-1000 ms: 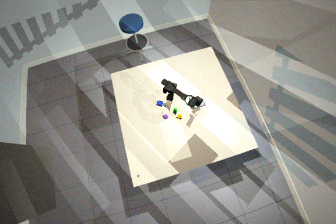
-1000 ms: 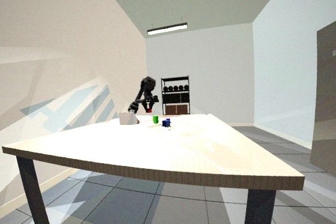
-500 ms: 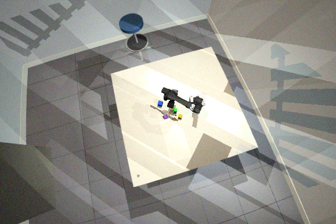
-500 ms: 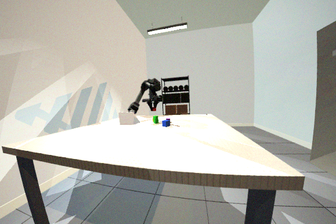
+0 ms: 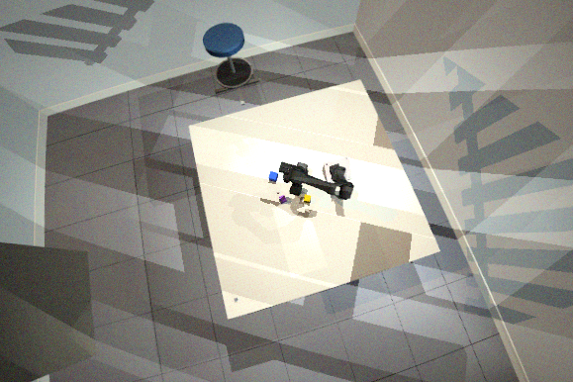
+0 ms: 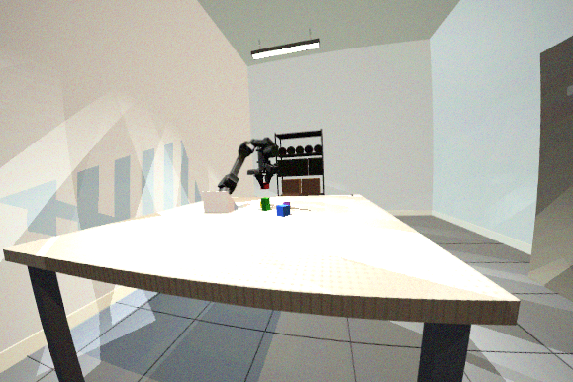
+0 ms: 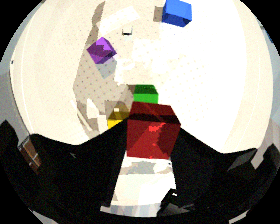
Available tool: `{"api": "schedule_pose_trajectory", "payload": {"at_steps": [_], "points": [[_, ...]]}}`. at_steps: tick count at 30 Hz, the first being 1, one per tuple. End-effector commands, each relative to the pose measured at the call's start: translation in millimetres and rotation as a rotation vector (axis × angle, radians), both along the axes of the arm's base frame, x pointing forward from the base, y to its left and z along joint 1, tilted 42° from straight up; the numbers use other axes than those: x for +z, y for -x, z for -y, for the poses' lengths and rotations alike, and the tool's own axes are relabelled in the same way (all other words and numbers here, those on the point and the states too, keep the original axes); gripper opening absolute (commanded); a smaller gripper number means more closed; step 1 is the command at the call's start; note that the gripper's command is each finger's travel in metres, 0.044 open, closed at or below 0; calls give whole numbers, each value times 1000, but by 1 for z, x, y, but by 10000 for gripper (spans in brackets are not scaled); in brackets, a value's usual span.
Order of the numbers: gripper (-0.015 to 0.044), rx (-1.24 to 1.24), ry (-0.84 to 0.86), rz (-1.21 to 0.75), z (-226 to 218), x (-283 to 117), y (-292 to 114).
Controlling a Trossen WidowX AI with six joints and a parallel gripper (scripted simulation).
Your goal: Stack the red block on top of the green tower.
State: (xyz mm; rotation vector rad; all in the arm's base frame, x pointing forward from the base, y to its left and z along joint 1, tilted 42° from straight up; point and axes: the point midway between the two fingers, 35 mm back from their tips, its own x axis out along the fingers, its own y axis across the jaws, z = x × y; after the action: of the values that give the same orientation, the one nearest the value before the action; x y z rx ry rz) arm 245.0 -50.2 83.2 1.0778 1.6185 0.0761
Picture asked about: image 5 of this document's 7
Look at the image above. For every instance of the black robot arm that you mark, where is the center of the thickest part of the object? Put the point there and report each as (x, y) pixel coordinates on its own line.
(299, 175)

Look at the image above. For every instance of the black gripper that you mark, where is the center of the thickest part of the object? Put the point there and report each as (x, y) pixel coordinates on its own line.
(295, 189)

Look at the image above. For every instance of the blue block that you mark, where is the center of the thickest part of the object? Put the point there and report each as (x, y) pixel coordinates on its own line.
(273, 176)

